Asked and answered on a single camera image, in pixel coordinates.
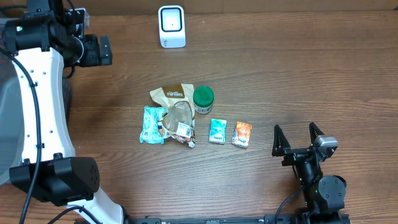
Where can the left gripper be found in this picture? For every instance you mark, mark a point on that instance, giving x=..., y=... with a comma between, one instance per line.
x=104, y=50

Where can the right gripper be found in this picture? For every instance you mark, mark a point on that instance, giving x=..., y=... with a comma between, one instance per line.
x=282, y=147

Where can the orange snack packet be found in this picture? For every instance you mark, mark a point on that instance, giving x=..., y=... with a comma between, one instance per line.
x=242, y=133

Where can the teal gum packet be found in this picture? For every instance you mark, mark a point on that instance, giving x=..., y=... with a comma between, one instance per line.
x=218, y=131

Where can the green lid jar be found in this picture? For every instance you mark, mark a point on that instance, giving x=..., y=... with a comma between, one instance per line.
x=203, y=98

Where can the teal tissue packet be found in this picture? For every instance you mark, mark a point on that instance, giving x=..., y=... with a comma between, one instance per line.
x=150, y=133

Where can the brown PanTree snack bag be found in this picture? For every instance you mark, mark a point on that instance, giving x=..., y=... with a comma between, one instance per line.
x=178, y=122

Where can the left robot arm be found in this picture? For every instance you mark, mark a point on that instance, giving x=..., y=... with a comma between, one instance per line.
x=47, y=39

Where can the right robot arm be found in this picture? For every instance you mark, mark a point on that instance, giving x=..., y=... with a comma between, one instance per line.
x=323, y=194

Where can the white barcode scanner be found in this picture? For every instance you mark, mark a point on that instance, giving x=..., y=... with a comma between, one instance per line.
x=172, y=27

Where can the grey plastic shopping basket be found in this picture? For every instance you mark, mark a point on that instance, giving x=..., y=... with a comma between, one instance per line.
x=12, y=123

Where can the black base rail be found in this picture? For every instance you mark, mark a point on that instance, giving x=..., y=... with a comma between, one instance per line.
x=211, y=221

